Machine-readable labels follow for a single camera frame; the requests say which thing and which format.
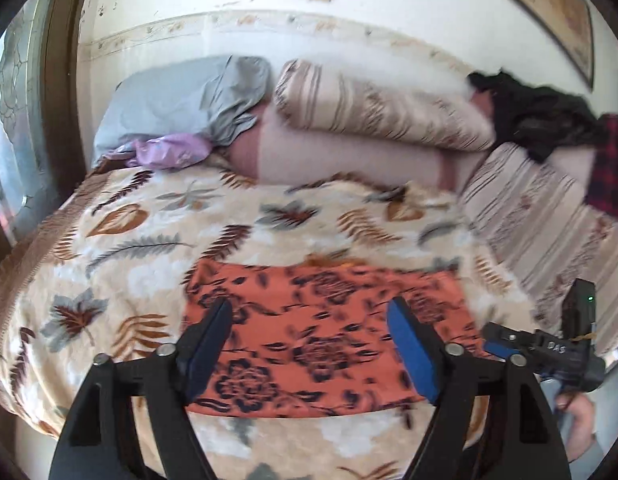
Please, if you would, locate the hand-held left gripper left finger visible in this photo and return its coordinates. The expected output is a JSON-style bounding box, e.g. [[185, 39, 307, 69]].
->
[[49, 297, 235, 480]]

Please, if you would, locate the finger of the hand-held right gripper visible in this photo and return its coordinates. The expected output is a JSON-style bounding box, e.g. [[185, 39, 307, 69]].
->
[[481, 322, 540, 367]]

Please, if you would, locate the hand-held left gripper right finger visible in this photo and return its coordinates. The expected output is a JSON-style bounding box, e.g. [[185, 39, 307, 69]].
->
[[386, 296, 572, 480]]

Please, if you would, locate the orange floral blouse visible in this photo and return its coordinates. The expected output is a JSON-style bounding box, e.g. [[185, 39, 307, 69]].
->
[[181, 254, 490, 419]]

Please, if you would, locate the person's right hand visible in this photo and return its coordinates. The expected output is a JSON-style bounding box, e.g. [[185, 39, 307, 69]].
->
[[556, 392, 598, 462]]

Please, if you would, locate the leaf print bedspread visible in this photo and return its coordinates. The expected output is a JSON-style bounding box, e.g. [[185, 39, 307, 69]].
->
[[0, 164, 540, 480]]

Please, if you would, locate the striped floral flat pillow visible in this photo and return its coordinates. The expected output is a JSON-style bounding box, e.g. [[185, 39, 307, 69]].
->
[[461, 142, 618, 357]]

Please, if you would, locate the red plaid cloth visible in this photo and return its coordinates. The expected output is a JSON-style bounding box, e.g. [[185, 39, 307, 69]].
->
[[586, 114, 618, 224]]

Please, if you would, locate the mauve long cushion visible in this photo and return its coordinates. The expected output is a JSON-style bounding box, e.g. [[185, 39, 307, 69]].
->
[[228, 100, 490, 194]]

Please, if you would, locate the purple floral cloth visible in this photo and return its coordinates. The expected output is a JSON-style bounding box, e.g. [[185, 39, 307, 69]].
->
[[125, 132, 216, 169]]

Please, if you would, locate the black garment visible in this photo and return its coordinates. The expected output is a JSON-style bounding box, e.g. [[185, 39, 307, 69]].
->
[[467, 70, 610, 164]]

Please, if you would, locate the striped floral bolster pillow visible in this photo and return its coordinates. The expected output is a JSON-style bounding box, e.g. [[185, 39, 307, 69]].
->
[[273, 58, 498, 154]]

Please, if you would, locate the grey-blue pillow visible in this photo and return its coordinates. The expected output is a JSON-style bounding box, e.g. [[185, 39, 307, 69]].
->
[[92, 55, 273, 167]]

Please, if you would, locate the stained glass window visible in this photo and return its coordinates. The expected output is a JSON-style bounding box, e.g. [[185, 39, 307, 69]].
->
[[0, 0, 56, 242]]

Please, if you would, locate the wooden door frame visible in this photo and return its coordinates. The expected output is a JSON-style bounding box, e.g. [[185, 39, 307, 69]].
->
[[39, 0, 99, 187]]

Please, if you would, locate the framed wall picture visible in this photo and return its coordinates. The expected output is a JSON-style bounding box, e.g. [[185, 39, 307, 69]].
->
[[459, 0, 598, 89]]

